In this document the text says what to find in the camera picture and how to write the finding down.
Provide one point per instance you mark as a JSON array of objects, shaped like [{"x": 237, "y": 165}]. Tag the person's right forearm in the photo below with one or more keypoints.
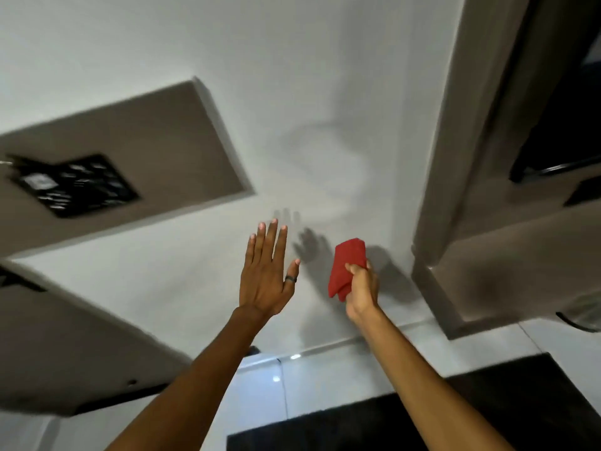
[{"x": 422, "y": 389}]

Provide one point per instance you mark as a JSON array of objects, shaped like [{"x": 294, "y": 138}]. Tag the person's left little finger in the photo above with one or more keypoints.
[{"x": 250, "y": 251}]

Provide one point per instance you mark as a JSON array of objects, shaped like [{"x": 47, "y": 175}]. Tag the person's left forearm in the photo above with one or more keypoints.
[{"x": 197, "y": 385}]

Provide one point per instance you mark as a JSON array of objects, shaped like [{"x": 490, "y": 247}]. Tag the black square switch panel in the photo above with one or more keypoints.
[{"x": 75, "y": 185}]

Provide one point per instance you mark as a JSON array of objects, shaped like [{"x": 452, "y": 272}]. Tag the person's left middle finger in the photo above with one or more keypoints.
[{"x": 270, "y": 241}]

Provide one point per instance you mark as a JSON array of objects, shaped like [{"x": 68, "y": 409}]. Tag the black floor mat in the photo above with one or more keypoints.
[{"x": 516, "y": 403}]

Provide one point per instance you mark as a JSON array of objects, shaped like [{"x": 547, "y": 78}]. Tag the person's right thumb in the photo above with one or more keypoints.
[{"x": 356, "y": 269}]

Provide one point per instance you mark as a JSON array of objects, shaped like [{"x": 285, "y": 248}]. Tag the red cloth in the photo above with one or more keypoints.
[{"x": 346, "y": 265}]

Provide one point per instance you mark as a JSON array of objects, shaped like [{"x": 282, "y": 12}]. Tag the brown wall panel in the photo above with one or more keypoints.
[{"x": 164, "y": 150}]

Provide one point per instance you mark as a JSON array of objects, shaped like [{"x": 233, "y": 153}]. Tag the person's left hand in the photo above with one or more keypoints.
[{"x": 263, "y": 286}]

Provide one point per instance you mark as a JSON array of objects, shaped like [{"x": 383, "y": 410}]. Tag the person's right hand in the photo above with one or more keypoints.
[{"x": 362, "y": 291}]

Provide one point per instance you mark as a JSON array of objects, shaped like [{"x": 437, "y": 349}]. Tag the person's left thumb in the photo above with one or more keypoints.
[{"x": 292, "y": 274}]

